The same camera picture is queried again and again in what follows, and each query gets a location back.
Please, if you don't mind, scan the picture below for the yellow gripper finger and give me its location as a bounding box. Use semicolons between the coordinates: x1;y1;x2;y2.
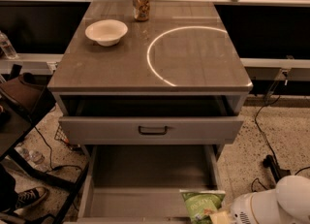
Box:
210;211;233;224

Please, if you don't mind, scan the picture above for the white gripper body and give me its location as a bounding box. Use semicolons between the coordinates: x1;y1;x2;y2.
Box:
231;193;256;224

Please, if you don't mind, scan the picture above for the green jalapeno chip bag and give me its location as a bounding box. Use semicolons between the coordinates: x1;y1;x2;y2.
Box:
179;189;226;224

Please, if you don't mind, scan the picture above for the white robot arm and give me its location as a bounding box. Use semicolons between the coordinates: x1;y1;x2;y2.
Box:
210;176;310;224

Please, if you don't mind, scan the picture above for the open middle grey drawer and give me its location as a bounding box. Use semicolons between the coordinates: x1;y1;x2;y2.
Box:
77;145;222;224

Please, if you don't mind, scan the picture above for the grey drawer cabinet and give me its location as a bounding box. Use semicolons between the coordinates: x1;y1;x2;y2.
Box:
46;0;254;224

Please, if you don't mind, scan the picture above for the top grey drawer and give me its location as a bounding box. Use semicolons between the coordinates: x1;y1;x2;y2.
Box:
60;96;243;145

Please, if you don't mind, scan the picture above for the black stand base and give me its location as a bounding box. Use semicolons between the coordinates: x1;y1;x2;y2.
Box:
263;155;291;182

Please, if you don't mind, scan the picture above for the black and white sneaker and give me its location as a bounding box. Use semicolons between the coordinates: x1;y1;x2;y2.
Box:
15;187;48;209

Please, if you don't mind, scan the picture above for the plastic bottle on floor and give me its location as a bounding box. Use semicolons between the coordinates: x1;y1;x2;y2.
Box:
15;146;49;173

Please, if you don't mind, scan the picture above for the white ceramic bowl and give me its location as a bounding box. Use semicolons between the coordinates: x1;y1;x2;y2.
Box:
85;19;128;47

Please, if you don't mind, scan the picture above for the black side table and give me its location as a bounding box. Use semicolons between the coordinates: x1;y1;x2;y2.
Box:
0;87;88;224

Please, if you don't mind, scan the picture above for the brown soda can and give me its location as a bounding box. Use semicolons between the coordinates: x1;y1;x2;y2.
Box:
133;0;150;21

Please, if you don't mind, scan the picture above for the clear plastic water bottle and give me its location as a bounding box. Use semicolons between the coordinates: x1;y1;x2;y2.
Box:
0;31;18;59

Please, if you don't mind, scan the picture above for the black floor cable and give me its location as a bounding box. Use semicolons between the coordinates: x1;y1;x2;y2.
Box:
250;95;310;193

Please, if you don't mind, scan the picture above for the black drawer handle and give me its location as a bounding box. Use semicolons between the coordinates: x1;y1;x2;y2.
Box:
138;126;168;136

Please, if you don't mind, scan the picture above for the black cable left floor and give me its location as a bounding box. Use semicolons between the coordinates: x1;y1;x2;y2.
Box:
33;125;84;174

